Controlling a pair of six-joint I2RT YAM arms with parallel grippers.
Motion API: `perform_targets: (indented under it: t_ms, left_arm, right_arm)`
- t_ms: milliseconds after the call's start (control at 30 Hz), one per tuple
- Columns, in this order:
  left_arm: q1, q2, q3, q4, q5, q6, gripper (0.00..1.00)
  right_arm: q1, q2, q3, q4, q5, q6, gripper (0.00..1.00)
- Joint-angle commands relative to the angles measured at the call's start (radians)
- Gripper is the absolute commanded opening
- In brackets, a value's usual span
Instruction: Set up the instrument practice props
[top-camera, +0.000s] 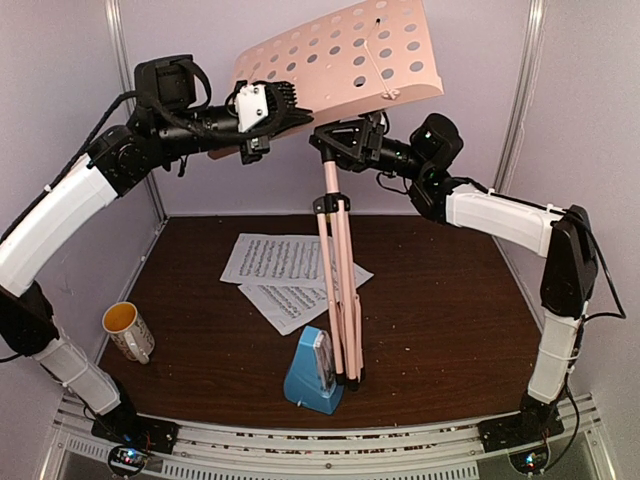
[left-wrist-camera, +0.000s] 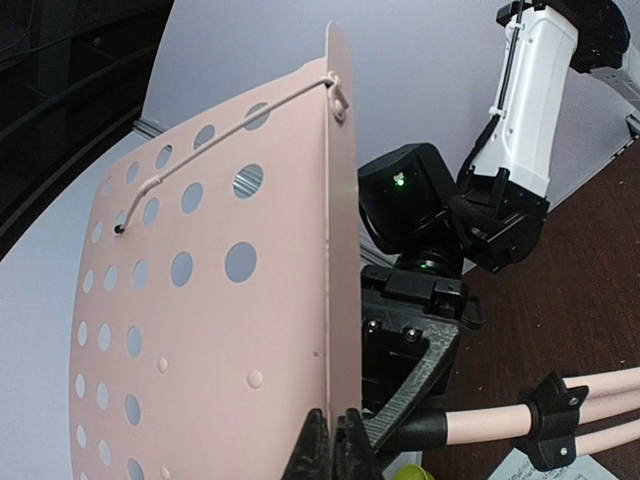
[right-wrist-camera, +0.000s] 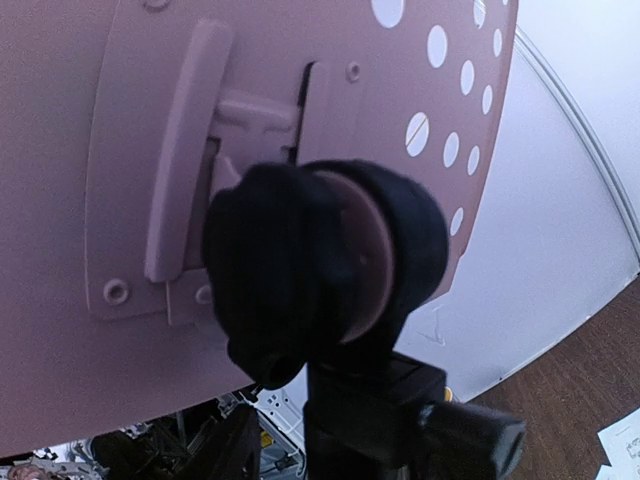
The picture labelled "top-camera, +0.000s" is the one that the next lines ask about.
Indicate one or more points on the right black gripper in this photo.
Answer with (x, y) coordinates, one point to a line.
(360, 143)

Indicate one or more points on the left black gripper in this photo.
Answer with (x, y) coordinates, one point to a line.
(281, 112)

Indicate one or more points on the pink music stand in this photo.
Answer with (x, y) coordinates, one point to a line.
(364, 58)

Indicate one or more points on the sheet music page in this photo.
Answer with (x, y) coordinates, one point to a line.
(275, 260)
(287, 308)

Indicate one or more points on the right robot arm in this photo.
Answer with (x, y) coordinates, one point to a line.
(562, 237)

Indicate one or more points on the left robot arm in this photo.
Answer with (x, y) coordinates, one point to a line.
(167, 125)

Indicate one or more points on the blue metronome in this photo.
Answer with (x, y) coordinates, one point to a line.
(311, 381)

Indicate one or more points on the patterned mug yellow inside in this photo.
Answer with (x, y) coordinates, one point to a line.
(129, 332)

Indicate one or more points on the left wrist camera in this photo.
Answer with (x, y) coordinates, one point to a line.
(250, 104)

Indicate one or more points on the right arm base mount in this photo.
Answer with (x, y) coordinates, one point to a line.
(511, 431)

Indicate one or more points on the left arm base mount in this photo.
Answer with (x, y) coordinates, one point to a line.
(148, 434)

